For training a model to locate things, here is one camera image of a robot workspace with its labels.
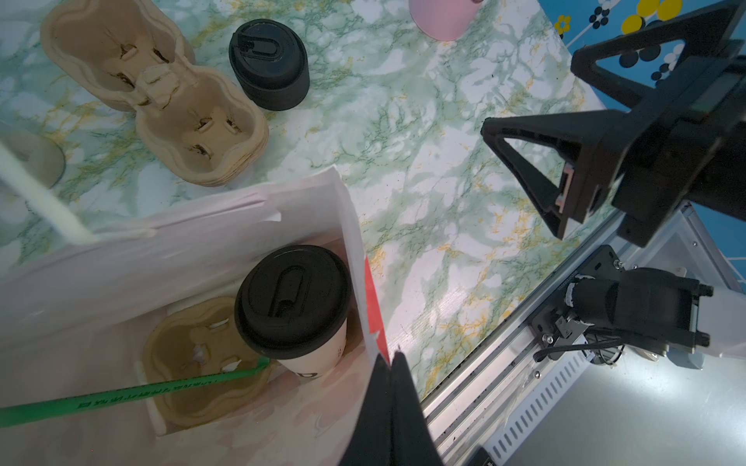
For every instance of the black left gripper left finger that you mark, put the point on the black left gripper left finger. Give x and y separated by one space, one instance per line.
372 438

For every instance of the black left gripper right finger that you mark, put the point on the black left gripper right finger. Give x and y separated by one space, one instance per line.
411 441

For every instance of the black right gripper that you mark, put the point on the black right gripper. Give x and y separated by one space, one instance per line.
682 145

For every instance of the white paper coffee cup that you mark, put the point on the white paper coffee cup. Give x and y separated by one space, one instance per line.
320 361

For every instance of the black cup lid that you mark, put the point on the black cup lid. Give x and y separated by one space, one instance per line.
294 301

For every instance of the single pulp cup carrier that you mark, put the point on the single pulp cup carrier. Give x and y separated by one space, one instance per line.
201 339

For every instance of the white red paper gift bag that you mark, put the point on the white red paper gift bag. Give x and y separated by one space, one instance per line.
51 307

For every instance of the green drinking straw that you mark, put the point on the green drinking straw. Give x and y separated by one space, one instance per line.
33 412

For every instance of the pink straw holder cup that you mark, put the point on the pink straw holder cup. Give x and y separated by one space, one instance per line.
444 20

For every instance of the glass sugar jar black lid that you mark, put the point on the glass sugar jar black lid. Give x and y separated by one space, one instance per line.
39 165

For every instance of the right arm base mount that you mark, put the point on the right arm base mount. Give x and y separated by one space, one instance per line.
602 305

